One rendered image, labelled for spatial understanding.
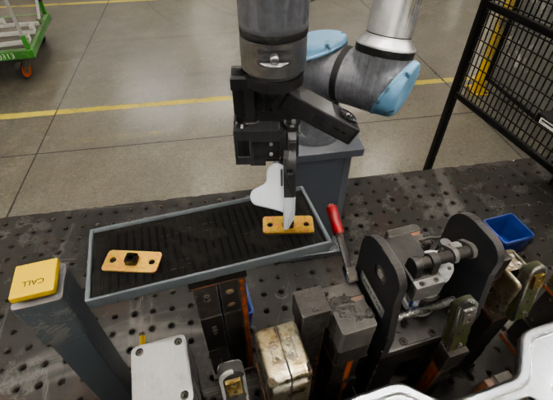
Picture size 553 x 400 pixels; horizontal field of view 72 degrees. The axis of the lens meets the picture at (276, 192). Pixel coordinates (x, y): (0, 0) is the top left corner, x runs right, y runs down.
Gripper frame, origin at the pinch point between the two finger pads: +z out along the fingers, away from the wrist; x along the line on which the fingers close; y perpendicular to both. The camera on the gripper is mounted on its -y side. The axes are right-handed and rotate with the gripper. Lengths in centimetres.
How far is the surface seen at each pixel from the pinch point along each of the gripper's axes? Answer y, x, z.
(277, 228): 1.6, 0.8, 7.2
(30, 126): 185, -210, 124
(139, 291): 21.7, 11.9, 7.6
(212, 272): 11.5, 9.1, 7.3
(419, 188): -51, -58, 54
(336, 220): -8.7, -2.4, 9.2
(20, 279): 39.6, 9.4, 7.4
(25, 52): 211, -285, 97
